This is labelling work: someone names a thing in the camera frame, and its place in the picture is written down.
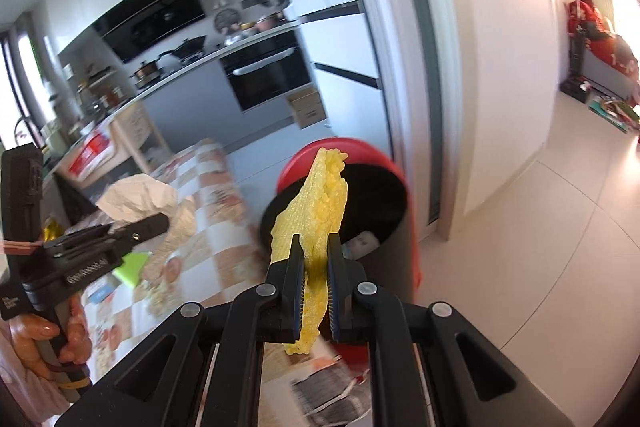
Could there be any black built-in oven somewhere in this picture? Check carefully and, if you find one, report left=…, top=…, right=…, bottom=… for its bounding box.
left=220, top=29, right=313, bottom=112

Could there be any small blue white wrapper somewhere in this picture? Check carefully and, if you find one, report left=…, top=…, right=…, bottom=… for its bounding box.
left=87, top=284, right=118, bottom=308

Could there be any kitchen window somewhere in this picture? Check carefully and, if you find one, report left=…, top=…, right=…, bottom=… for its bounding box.
left=0, top=22, right=56, bottom=142

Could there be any gold foil bag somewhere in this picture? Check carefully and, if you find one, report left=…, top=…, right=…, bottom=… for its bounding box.
left=42, top=216, right=65, bottom=244

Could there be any person's left forearm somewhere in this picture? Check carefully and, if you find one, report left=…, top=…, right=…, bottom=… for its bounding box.
left=0, top=337, right=71, bottom=427

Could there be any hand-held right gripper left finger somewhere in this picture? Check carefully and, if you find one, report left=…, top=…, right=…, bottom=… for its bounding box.
left=56, top=233, right=307, bottom=427

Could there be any black wok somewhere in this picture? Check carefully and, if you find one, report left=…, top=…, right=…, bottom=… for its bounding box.
left=159, top=36, right=207, bottom=60

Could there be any black trash bin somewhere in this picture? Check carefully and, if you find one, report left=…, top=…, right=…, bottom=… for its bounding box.
left=259, top=159, right=420, bottom=348

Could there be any grey round lid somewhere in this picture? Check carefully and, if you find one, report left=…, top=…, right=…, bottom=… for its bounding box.
left=214, top=8, right=240, bottom=30

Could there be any white green plastic bag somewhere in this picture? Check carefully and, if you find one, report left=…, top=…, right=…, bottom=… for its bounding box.
left=95, top=174, right=178, bottom=225

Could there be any beige high chair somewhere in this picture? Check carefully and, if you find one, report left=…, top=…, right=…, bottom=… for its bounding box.
left=55, top=104, right=173, bottom=192

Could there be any grey kitchen counter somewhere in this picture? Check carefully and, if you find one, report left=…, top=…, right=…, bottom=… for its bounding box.
left=50, top=17, right=313, bottom=158

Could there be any cardboard box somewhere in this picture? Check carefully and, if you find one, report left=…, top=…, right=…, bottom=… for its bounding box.
left=286, top=87, right=328, bottom=130

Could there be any white spice rack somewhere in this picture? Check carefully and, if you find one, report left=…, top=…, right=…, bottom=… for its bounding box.
left=75, top=67, right=126, bottom=112

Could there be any striped printed paper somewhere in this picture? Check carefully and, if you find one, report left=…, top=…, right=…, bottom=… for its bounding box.
left=290, top=357, right=373, bottom=418

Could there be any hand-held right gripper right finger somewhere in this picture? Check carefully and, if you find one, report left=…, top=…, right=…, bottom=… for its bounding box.
left=326, top=231, right=576, bottom=427

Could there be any yellow foam net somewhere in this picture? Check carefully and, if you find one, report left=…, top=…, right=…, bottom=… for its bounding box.
left=270, top=147, right=349, bottom=356

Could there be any person's left hand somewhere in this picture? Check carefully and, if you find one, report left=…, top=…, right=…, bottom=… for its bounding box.
left=11, top=296, right=94, bottom=382

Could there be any red cloth pile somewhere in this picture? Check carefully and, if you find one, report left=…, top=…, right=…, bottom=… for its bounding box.
left=567, top=0, right=640, bottom=104

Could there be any checkered printed tablecloth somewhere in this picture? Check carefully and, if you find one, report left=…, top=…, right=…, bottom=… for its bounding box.
left=75, top=139, right=281, bottom=388

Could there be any black plastic bag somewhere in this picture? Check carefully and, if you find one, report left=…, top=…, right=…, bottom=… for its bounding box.
left=52, top=172, right=108, bottom=228

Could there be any brown lidded cooking pot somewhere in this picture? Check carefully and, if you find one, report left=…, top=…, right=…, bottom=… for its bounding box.
left=131, top=61, right=161, bottom=85

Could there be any black range hood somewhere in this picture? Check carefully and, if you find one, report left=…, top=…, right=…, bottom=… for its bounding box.
left=92, top=0, right=207, bottom=64

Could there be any small dark box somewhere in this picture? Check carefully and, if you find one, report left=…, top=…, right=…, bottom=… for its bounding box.
left=560, top=77, right=593, bottom=102

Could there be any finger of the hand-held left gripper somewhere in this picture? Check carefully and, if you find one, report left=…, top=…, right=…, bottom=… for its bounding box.
left=102, top=213, right=171, bottom=244

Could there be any green sponge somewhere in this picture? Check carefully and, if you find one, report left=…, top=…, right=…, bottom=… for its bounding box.
left=111, top=253, right=151, bottom=290

